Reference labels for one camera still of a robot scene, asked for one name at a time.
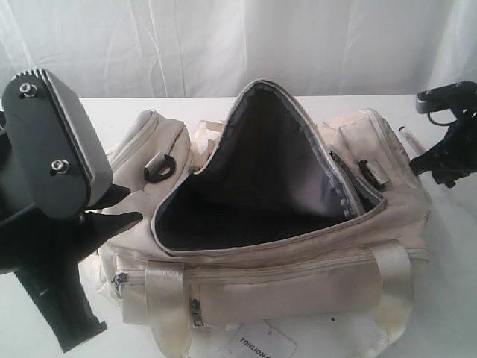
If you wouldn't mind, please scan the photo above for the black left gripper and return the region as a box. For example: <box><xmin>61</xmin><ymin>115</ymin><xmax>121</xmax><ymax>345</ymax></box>
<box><xmin>1</xmin><ymin>113</ymin><xmax>143</xmax><ymax>343</ymax></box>

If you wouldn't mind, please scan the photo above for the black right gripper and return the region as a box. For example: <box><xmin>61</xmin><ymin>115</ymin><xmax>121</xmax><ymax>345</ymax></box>
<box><xmin>410</xmin><ymin>104</ymin><xmax>476</xmax><ymax>189</ymax></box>

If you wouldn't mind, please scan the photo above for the white marker with black cap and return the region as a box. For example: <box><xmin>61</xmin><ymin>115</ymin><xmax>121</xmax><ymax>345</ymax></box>
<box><xmin>399</xmin><ymin>126</ymin><xmax>426</xmax><ymax>156</ymax></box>

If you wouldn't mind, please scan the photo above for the cream fabric duffel bag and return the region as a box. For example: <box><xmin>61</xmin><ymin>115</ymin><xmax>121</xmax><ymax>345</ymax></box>
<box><xmin>80</xmin><ymin>80</ymin><xmax>431</xmax><ymax>357</ymax></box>

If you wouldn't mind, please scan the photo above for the white paper hang tag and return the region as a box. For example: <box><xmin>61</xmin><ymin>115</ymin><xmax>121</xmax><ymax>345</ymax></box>
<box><xmin>224</xmin><ymin>321</ymin><xmax>297</xmax><ymax>358</ymax></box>

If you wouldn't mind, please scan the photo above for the white backdrop curtain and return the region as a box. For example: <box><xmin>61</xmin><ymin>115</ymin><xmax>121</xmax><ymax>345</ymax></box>
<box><xmin>1</xmin><ymin>1</ymin><xmax>476</xmax><ymax>98</ymax></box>

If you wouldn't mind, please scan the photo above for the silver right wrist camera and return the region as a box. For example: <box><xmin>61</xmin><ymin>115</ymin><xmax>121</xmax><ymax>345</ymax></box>
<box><xmin>415</xmin><ymin>81</ymin><xmax>476</xmax><ymax>114</ymax></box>

